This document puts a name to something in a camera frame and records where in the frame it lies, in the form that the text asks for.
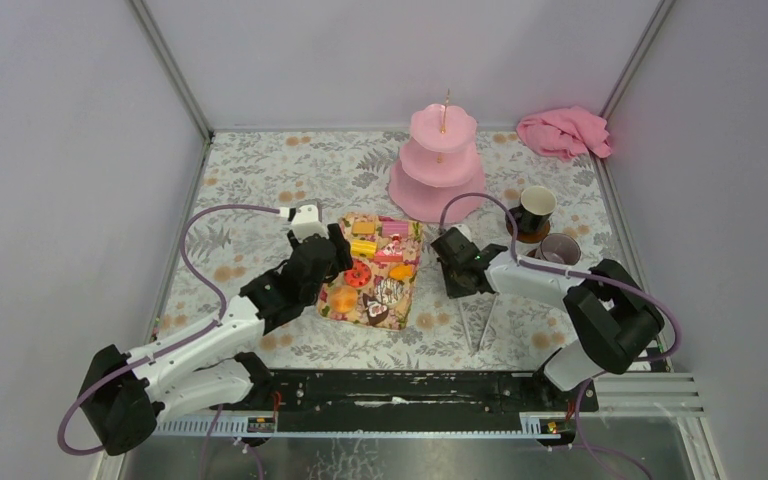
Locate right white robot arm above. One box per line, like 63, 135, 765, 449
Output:
431, 227, 665, 412

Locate yellow roll cake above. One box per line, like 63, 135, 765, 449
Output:
350, 239, 378, 259

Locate metal tongs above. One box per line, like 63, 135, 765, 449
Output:
456, 294, 498, 355

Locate black mug white inside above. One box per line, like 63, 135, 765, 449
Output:
509, 186, 557, 234

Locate orange round pastry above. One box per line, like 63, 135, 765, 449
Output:
328, 285, 359, 314

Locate red donut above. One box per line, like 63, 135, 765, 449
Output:
343, 259, 372, 289

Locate pink wafer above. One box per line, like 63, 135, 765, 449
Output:
381, 221, 410, 237

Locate orange tart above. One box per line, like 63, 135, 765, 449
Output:
388, 264, 414, 281

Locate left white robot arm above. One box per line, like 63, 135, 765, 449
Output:
67, 221, 352, 456

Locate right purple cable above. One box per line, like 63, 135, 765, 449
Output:
438, 192, 683, 364

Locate chocolate cake piece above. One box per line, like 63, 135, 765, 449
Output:
362, 293, 389, 326

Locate floral dessert tray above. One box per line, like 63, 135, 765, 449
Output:
316, 212, 423, 331

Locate strawberry cream cake slice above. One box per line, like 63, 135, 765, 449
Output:
374, 238, 404, 263

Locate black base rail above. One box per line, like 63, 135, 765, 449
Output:
208, 367, 601, 439

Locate chocolate drizzle donut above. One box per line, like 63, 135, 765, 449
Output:
375, 277, 405, 306

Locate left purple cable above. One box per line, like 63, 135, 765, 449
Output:
57, 203, 293, 457

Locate pink cloth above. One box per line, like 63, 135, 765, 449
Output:
516, 106, 613, 162

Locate purple mug black handle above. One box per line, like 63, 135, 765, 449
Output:
535, 233, 582, 266

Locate tan biscuit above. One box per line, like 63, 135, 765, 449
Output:
351, 221, 376, 236

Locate purple cable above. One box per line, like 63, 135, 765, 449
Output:
57, 203, 293, 457
438, 192, 683, 364

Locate floral tablecloth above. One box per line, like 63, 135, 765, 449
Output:
155, 131, 622, 370

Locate pink three-tier cake stand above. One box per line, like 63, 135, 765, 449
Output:
387, 97, 486, 223

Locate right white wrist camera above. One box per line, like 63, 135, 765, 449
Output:
454, 224, 473, 242

